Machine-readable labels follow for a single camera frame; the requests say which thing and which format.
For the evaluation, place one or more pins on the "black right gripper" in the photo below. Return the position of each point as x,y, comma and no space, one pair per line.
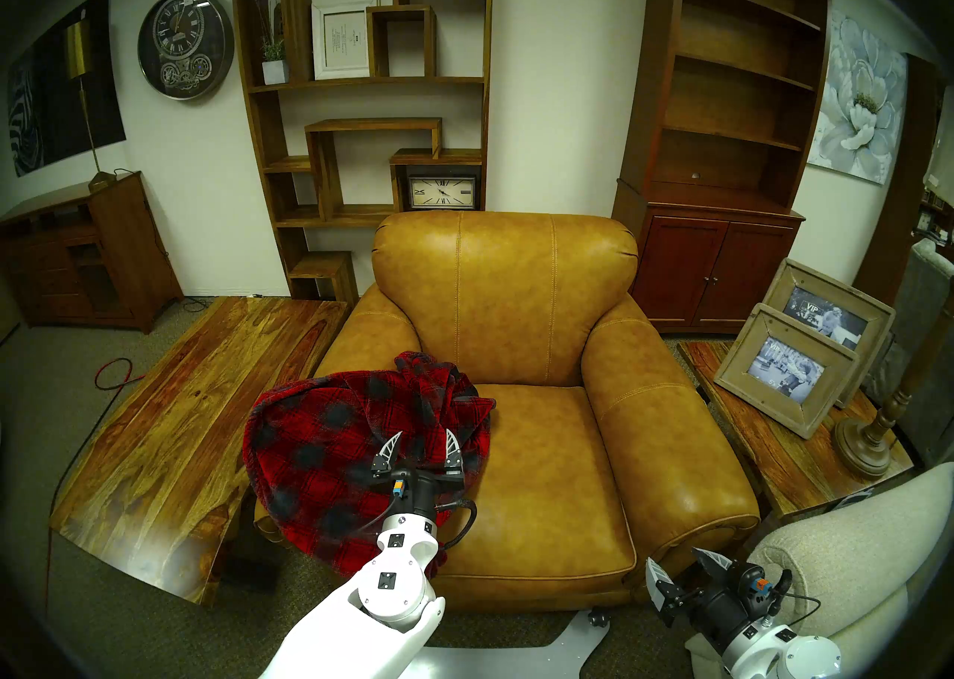
727,607

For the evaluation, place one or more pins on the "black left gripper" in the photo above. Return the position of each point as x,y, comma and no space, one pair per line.
421,484

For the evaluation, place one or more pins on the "red plaid fleece blanket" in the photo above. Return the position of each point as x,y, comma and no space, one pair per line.
313,446

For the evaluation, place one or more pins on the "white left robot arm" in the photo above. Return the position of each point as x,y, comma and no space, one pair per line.
387,595

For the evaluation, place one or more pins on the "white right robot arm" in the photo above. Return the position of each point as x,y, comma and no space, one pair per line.
782,659

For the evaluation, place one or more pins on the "beige fabric sofa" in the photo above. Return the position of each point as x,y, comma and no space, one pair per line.
857,558

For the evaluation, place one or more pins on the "black base knob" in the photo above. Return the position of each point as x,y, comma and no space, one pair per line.
598,616

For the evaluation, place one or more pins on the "rustic wooden side table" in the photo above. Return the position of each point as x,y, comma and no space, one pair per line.
775,461

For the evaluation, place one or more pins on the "tan leather armchair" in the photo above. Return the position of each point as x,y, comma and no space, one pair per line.
507,290

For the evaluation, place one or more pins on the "turned wooden lamp base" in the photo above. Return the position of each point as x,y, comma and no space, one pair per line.
864,446

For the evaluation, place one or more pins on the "glossy wooden coffee table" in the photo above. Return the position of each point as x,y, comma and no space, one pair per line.
186,417

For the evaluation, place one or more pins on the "rectangular mantel clock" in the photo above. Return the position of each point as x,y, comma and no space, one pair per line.
442,193

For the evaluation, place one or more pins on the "dark cherry hutch bookcase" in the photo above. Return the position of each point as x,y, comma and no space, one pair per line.
678,267

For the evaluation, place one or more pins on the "open wooden box bookshelf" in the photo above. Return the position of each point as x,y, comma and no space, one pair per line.
373,124

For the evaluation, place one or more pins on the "dark wood sideboard cabinet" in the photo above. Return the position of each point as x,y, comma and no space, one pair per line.
127,253

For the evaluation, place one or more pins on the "grey upholstered chair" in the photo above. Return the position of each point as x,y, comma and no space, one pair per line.
920,290

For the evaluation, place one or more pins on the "small potted plant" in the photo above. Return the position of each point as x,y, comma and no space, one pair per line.
274,72

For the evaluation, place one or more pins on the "white framed certificate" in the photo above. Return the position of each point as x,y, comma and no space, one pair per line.
339,40

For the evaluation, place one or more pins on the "white flower canvas painting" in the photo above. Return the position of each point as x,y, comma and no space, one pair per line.
857,100

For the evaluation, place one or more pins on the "gold shade table lamp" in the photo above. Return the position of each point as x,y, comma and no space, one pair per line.
76,51

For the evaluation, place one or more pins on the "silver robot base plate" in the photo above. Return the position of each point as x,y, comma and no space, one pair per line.
522,659

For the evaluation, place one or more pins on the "small rustic picture frame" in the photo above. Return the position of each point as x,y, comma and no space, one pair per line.
786,372

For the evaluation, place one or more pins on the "large rustic picture frame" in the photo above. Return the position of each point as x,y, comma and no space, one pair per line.
827,318

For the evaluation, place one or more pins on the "round black wall clock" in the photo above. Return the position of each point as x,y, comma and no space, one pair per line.
186,44

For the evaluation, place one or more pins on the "dark zebra wall painting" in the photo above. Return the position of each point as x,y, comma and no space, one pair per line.
37,118

